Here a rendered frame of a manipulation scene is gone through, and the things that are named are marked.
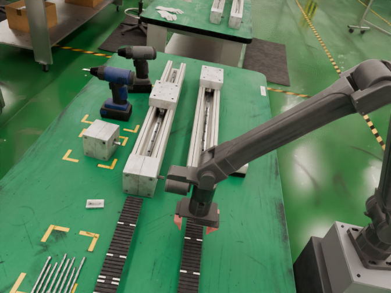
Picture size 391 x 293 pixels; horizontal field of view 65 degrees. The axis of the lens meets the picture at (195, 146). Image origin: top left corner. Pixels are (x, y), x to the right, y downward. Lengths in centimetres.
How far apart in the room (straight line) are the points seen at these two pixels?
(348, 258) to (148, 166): 62
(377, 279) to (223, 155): 51
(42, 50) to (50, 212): 248
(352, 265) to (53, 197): 86
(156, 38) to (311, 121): 222
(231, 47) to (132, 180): 191
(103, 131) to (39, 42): 227
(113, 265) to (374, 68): 71
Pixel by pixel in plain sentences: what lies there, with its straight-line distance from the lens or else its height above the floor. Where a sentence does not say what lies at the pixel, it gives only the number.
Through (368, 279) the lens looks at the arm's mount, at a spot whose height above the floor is 89.
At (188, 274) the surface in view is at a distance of 85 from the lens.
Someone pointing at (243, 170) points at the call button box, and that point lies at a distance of 113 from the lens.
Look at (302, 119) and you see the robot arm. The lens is 64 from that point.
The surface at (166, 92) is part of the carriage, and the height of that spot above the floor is 90.
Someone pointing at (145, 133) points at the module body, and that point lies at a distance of 113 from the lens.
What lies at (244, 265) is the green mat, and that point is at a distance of 93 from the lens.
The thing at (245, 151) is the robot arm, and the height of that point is 114.
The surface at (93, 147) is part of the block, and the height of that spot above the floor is 83.
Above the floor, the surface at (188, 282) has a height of 81.
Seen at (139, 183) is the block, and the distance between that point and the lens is 98.
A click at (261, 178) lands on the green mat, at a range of 119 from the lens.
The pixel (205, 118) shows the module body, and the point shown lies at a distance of 132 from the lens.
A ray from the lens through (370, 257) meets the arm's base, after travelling 97.
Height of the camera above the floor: 155
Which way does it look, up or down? 38 degrees down
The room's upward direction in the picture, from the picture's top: 12 degrees clockwise
